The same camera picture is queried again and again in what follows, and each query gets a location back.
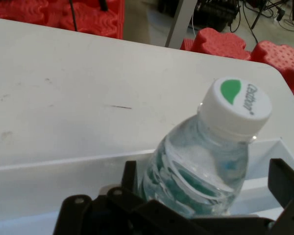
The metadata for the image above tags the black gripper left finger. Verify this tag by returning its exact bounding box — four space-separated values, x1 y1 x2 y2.
52 160 194 235

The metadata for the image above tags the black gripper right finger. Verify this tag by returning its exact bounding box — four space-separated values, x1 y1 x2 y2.
268 158 294 235

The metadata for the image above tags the green label water bottle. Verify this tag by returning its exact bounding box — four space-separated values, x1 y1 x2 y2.
139 76 272 220

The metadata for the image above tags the white box with blue side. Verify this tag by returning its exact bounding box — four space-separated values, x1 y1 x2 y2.
0 138 294 235

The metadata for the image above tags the red foam block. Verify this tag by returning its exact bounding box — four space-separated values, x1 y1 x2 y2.
0 0 125 40
180 27 252 61
249 40 294 108

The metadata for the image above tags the black background equipment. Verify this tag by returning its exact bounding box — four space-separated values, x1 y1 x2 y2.
193 0 242 32

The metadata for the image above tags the thin black tripod cable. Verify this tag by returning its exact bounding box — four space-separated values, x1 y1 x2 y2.
68 0 78 32

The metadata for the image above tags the grey metal post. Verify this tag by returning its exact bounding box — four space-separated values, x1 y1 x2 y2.
164 0 198 48

